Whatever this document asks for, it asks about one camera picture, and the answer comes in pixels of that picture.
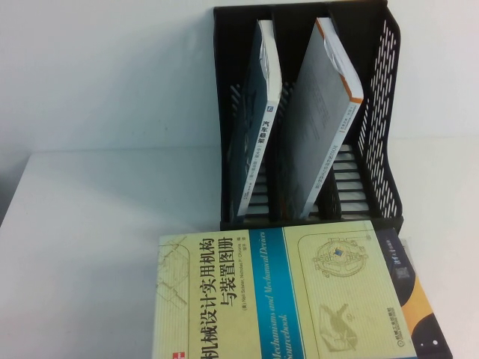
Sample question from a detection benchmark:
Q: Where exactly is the white orange ROS2 book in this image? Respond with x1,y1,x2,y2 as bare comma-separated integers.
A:
287,16,365,221

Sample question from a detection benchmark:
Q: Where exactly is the yellow green mechanical design book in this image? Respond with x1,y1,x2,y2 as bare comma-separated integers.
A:
151,220,419,359

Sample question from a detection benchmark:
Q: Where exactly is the teal cover book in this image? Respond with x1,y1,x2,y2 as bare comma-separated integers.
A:
226,18,284,218

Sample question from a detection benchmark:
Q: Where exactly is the black mesh book stand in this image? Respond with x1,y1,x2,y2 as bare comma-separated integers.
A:
212,0,407,231

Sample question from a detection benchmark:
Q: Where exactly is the dark blue orange book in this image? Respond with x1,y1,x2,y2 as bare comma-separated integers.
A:
373,226,454,359

